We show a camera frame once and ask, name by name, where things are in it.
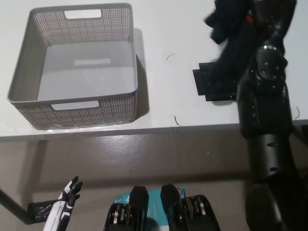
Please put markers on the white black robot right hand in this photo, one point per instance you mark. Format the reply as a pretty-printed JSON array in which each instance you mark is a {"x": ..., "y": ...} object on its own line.
[{"x": 250, "y": 14}]

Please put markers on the black floor tape patch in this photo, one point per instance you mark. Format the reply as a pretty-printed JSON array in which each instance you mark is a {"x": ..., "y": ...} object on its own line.
[{"x": 43, "y": 211}]

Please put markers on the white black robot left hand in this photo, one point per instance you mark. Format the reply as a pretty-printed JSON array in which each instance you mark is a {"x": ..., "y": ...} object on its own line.
[{"x": 63, "y": 204}]

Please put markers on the black tape patch on table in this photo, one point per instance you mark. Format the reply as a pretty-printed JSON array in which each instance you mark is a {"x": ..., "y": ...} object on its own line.
[{"x": 216, "y": 90}]

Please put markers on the grey perforated plastic basket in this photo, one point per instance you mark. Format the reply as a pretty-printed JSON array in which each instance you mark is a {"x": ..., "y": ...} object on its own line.
[{"x": 81, "y": 113}]

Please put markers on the black t-shirt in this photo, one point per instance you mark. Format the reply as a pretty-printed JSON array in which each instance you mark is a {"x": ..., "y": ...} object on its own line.
[{"x": 228, "y": 29}]

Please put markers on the black ribbed robot torso block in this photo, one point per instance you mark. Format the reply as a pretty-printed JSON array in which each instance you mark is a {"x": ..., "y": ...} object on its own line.
[
  {"x": 195, "y": 216},
  {"x": 138, "y": 202}
]

